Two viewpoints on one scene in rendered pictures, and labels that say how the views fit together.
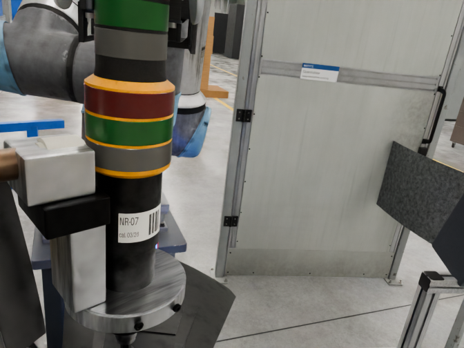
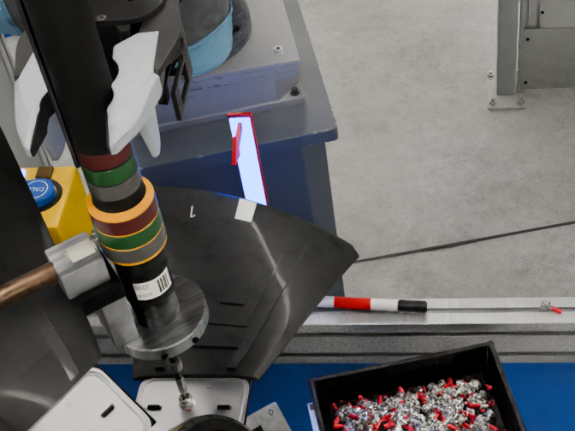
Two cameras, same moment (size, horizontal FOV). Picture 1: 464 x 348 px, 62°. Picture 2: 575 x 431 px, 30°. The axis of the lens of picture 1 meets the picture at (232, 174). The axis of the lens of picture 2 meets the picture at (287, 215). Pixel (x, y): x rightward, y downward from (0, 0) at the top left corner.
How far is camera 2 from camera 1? 0.53 m
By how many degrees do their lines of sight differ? 30
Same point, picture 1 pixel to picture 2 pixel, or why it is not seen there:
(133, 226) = (145, 290)
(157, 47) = (129, 187)
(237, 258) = (547, 50)
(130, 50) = (109, 197)
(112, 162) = (117, 258)
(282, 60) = not seen: outside the picture
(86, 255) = (115, 315)
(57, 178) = (82, 280)
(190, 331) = (267, 320)
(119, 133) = (116, 244)
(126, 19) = (102, 182)
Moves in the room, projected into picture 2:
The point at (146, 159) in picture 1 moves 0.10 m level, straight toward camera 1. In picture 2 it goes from (141, 254) to (120, 384)
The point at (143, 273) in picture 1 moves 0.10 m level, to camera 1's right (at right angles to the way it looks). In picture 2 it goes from (165, 315) to (305, 333)
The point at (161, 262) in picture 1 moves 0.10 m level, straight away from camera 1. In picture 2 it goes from (187, 294) to (206, 195)
